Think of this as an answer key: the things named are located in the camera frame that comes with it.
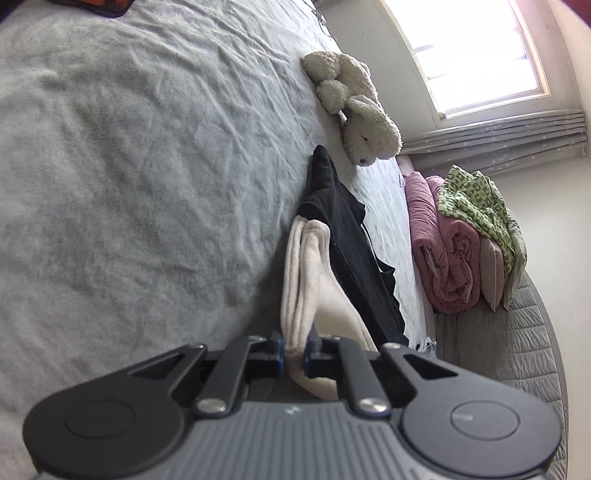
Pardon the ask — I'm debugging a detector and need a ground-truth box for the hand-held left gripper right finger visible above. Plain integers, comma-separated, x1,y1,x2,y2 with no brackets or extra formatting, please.
302,336,462,418

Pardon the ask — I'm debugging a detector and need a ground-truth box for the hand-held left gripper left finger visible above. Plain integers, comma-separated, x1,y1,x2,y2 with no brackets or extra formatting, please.
131,336,284,414

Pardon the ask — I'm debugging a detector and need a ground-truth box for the beige shirt with black sleeves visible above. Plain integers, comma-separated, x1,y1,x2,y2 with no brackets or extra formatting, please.
280,144,409,402

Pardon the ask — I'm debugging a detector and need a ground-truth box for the pink folded quilt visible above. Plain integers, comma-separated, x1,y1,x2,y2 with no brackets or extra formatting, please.
404,172,483,315

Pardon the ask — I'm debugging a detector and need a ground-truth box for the grey quilted headboard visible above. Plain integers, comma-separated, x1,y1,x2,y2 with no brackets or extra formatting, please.
434,270,568,480

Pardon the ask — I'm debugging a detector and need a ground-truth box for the pink and grey pillow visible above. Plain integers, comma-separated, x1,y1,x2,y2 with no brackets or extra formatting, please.
479,235,506,312

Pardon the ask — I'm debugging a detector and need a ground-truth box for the pale grey folded quilt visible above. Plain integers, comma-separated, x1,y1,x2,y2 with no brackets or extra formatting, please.
501,217,528,311

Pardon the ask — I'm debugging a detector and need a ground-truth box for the green patterned blanket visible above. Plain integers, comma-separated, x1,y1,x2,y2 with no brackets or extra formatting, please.
436,165,515,273

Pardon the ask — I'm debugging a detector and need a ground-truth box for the white plush dog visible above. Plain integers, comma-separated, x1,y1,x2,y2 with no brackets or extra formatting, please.
302,52,402,167

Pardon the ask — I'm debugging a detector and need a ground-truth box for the grey curtain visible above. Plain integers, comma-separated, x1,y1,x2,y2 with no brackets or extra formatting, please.
402,108,589,162

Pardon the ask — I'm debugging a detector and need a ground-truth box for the black tablet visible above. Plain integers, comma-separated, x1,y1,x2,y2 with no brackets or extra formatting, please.
60,0,134,19

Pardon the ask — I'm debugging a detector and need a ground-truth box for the white charger cable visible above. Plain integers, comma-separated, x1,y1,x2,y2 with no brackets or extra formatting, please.
305,0,331,35

